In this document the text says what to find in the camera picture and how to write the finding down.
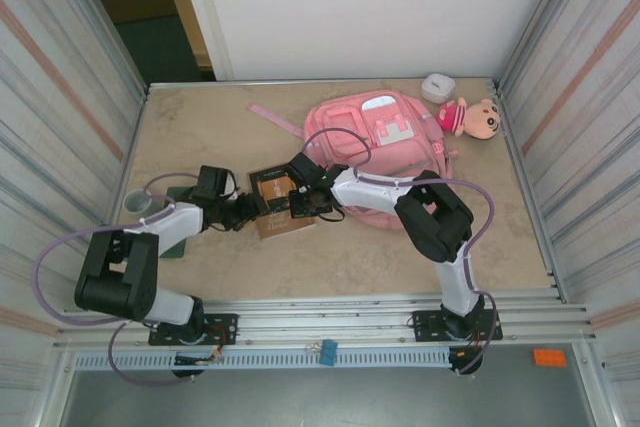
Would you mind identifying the orange toy block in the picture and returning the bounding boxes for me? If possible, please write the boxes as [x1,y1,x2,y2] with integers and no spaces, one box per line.
[532,348,569,368]

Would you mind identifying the grey plastic cup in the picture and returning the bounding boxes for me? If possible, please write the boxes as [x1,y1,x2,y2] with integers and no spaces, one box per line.
[123,190,154,216]

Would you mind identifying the small circuit board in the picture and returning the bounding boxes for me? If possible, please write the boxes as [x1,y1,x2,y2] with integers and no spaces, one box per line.
[174,354,224,367]

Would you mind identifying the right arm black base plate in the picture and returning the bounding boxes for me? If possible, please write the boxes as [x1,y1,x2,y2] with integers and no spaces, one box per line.
[410,309,504,343]

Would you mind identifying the plush doll with pink hat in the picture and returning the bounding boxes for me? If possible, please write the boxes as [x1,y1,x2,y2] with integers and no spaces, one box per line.
[436,96,504,141]

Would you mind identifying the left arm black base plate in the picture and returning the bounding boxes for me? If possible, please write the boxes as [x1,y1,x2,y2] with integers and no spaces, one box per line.
[148,313,240,347]

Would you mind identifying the small white box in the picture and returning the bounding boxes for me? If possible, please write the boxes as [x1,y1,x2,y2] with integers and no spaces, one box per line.
[420,73,456,103]

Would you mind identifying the blue binder clip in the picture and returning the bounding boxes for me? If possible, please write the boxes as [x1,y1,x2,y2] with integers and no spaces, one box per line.
[304,339,339,367]

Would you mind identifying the dark green notebook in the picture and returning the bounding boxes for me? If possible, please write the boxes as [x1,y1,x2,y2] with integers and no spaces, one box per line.
[158,185,194,259]

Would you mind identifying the pink backpack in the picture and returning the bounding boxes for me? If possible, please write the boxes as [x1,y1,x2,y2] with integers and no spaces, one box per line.
[248,91,460,231]

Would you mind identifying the dark book with brown panel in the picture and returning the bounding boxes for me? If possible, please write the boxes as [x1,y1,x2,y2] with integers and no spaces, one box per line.
[248,162,304,213]

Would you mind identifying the aluminium front rail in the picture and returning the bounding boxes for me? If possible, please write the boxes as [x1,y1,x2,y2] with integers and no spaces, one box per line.
[54,296,599,351]

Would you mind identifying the grey slotted cable duct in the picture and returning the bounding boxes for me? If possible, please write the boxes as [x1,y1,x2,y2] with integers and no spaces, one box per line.
[73,349,451,371]

